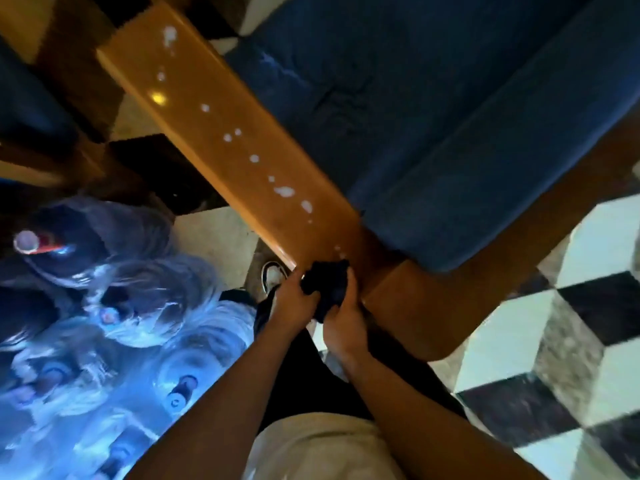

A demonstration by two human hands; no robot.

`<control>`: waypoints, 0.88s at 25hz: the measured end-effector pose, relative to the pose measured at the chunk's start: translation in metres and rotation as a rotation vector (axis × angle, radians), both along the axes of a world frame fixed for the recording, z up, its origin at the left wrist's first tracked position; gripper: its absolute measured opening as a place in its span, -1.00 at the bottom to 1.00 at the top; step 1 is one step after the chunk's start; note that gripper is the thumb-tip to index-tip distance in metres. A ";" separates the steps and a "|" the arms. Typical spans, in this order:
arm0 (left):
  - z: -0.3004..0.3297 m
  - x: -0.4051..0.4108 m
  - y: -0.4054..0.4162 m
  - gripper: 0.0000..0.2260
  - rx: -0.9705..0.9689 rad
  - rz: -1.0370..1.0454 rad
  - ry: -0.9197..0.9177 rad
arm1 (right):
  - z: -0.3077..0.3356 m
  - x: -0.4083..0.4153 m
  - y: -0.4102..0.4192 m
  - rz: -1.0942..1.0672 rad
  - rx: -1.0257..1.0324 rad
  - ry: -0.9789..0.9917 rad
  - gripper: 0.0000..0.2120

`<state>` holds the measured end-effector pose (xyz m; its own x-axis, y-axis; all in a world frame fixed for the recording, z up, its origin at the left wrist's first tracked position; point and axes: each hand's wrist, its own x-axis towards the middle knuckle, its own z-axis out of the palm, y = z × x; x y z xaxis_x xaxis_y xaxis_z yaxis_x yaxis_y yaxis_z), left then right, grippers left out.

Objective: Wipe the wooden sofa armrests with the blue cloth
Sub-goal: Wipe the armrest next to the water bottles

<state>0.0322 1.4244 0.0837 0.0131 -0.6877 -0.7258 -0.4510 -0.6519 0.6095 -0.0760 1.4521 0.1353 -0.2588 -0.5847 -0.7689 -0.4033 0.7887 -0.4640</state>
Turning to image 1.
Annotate person's left hand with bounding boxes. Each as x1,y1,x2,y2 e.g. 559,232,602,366
270,268,321,341

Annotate person's right hand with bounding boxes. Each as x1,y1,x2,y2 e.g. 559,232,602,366
322,269,371,363

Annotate dark cleaning cloth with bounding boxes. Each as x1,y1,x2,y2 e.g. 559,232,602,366
300,259,352,324

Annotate person's left forearm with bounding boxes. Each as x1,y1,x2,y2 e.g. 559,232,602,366
125,326,311,480

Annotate person's right forearm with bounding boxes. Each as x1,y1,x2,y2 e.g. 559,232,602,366
332,346,549,480

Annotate white shoe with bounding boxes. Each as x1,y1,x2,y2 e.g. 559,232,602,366
260,261,290,296

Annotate black trousers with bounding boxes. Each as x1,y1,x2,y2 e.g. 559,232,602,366
220,289,467,436

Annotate white shirt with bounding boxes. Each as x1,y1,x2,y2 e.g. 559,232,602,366
242,412,407,480

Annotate blue sofa cushion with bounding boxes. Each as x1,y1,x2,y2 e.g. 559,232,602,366
224,0,640,273

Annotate plastic-wrapped pack of bottles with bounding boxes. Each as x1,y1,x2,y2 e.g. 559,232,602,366
0,195,262,480

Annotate wooden armchair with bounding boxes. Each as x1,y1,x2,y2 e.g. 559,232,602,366
0,0,157,196

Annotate blue armchair cushion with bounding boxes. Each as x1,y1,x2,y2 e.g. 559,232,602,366
0,37,79,156

